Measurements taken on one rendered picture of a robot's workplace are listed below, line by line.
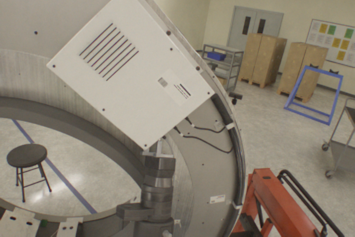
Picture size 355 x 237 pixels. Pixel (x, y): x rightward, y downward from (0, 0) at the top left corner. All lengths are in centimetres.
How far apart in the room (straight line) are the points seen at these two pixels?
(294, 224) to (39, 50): 120
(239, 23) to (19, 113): 955
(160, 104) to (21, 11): 33
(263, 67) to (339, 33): 320
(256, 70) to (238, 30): 332
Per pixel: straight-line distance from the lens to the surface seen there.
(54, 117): 55
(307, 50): 650
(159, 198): 54
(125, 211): 52
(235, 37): 992
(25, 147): 252
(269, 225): 146
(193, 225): 88
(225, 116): 59
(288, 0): 937
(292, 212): 132
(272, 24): 938
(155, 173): 54
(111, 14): 39
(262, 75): 684
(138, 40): 39
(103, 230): 138
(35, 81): 57
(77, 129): 54
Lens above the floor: 179
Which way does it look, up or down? 23 degrees down
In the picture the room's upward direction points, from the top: 9 degrees clockwise
